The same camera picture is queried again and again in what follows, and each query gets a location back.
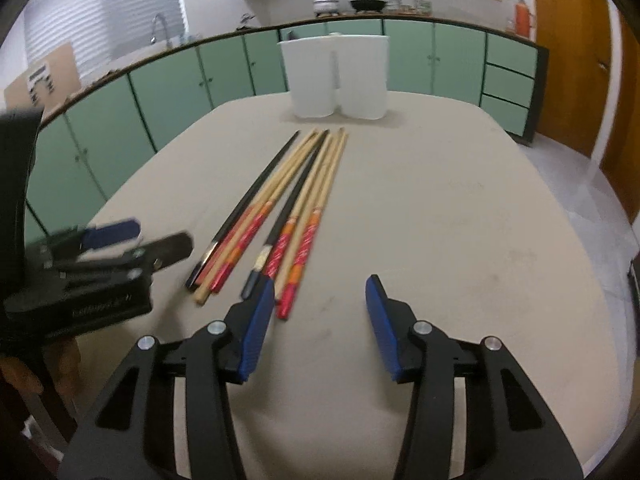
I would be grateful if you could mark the orange thermos flask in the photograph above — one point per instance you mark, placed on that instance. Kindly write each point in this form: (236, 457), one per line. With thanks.
(524, 20)

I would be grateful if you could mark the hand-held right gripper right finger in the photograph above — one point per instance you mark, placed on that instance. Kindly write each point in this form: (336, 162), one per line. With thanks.
(382, 330)

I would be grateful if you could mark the small glass jar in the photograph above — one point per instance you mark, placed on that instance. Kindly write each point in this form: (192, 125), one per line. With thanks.
(510, 26)

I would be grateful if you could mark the black glass-front cabinet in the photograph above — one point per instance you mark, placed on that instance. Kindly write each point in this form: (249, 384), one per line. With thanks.
(635, 300)

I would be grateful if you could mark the pale wooden chopstick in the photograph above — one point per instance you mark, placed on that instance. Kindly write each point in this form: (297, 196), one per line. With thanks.
(202, 296)

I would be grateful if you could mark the black wok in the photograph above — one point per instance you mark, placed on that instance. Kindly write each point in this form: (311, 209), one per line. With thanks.
(367, 5)

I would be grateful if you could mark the white cooking pot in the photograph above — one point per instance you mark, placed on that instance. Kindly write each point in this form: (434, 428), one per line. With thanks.
(326, 6)

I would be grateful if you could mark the red patterned wooden chopstick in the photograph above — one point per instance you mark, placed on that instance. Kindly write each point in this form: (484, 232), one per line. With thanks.
(221, 279)
(315, 225)
(281, 250)
(286, 306)
(206, 271)

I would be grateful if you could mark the wooden door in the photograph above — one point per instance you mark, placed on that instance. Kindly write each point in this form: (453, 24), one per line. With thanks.
(627, 135)
(565, 35)

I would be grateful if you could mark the green base kitchen cabinets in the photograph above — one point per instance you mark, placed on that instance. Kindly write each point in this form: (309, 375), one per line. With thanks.
(170, 90)

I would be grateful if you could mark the white twin-cup utensil holder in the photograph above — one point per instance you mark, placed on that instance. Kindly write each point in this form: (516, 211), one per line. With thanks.
(360, 75)

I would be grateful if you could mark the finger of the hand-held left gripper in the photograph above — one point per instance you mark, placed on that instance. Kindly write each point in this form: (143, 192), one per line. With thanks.
(112, 232)
(165, 250)

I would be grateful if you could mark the cardboard box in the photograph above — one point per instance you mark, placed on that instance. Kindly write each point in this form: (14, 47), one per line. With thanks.
(55, 70)

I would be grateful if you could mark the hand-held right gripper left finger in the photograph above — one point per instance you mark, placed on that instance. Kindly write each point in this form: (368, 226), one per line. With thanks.
(257, 330)

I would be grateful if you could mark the person's left hand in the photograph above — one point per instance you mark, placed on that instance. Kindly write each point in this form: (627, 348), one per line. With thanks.
(62, 365)

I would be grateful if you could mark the black chopstick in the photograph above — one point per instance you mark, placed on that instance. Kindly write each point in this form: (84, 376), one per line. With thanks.
(250, 200)
(296, 195)

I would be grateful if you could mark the chrome kitchen faucet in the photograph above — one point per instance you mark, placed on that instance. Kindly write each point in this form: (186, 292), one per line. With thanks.
(159, 17)

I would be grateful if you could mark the white window blinds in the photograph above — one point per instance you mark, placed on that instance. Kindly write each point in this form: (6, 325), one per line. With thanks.
(100, 10)

